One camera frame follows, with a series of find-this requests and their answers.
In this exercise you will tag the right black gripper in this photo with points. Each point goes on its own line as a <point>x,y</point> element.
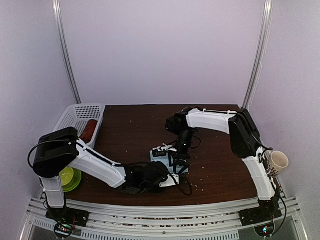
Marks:
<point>177,157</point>

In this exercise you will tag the light blue towel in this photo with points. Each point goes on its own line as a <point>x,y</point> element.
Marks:
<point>166,160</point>

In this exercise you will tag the rust brown towel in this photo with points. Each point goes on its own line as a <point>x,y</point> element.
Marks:
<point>89,130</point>

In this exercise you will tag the white perforated plastic basket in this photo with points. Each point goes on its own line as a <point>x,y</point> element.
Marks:
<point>78,116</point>

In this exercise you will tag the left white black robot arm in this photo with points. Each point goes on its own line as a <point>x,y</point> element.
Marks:
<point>63,148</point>

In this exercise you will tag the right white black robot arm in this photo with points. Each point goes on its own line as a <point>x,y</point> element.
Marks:
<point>245,144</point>

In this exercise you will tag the green plate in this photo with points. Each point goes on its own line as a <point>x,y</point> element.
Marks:
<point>76,181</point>

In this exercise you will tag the green bowl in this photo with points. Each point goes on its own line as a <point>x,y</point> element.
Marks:
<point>67,176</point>

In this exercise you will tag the patterned paper cup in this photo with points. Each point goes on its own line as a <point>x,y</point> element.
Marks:
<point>278,161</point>

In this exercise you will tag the left round circuit board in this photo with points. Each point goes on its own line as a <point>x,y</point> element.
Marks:
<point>63,230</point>

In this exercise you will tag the round circuit board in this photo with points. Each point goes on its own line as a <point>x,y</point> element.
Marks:
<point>63,230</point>
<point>265,230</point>

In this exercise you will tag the right round circuit board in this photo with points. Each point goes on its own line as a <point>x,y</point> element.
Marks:
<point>265,230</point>

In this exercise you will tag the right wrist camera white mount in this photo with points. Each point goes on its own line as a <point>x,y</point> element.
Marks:
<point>163,150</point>

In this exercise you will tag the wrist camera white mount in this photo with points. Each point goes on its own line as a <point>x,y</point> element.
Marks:
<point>163,150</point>
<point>172,180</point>

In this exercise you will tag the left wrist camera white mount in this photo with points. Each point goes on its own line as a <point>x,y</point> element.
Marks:
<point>172,180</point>

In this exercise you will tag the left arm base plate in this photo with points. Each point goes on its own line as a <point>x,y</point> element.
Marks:
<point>67,215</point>

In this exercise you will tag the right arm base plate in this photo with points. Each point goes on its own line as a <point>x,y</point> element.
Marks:
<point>257,215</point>

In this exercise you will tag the aluminium front rail frame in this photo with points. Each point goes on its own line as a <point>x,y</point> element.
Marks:
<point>216,221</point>

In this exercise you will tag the right aluminium corner post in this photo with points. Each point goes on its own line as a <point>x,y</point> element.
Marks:
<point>260,50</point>

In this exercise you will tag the aluminium corner post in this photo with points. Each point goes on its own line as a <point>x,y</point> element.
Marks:
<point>260,50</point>
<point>56,4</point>

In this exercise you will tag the left aluminium corner post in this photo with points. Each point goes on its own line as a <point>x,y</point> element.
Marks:
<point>56,4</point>

